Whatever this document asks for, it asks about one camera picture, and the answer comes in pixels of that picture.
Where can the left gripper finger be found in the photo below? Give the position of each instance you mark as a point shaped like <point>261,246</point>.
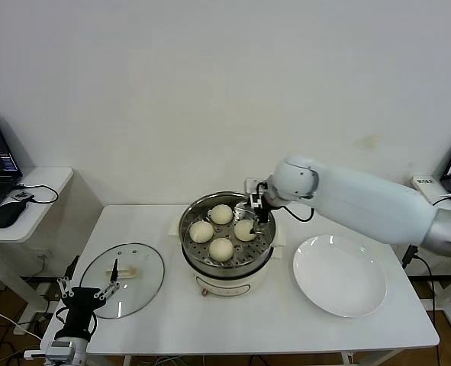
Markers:
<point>65,286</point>
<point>113,276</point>

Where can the cream electric cooker pot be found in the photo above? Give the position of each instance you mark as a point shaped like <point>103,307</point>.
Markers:
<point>229,284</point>

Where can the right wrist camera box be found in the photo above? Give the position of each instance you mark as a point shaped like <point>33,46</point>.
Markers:
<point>255,185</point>

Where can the white wall socket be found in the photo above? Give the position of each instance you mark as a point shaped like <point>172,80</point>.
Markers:
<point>44,252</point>

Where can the white side table rounded top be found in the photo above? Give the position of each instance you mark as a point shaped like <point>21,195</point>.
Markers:
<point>46,213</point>

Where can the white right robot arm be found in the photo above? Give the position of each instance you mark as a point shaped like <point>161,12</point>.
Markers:
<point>362,202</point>

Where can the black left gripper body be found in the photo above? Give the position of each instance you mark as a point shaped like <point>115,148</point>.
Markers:
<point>79,310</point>

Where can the perforated steel steamer basket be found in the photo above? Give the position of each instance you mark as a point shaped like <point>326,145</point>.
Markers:
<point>194,251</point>

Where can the black computer mouse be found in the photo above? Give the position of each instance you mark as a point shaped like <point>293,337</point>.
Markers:
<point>5,216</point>

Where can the white steamed baozi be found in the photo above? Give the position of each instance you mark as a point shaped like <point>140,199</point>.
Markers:
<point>221,214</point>
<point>243,230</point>
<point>201,232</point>
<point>221,249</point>

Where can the small patterned black dongle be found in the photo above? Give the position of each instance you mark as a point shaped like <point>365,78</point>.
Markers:
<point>22,196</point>

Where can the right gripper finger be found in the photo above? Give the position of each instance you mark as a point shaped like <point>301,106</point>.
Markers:
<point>255,228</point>
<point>266,225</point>

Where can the white round plate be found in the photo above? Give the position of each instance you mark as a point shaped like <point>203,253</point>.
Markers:
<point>339,274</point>

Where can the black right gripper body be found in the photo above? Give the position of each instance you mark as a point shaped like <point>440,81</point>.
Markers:
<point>263,209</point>

